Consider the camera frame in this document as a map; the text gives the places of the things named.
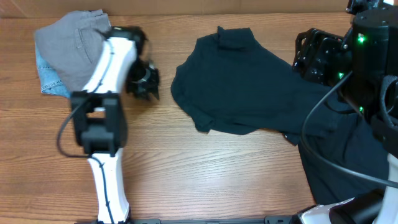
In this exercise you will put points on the pile of dark clothes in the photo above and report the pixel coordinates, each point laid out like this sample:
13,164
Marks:
352,146

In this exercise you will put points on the folded blue jeans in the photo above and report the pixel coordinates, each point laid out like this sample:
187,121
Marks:
50,81

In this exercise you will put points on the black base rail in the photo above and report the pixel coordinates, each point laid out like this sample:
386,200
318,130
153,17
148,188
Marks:
265,220

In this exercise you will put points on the black t-shirt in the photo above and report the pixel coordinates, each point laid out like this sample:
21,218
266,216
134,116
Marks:
231,83

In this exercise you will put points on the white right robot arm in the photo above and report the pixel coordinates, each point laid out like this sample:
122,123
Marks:
361,66

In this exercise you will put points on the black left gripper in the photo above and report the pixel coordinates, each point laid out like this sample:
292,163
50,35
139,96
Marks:
142,93

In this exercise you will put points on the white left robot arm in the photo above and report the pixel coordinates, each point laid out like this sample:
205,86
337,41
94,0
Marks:
98,118

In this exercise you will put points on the folded grey trousers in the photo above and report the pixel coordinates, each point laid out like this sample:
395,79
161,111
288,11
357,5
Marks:
72,47

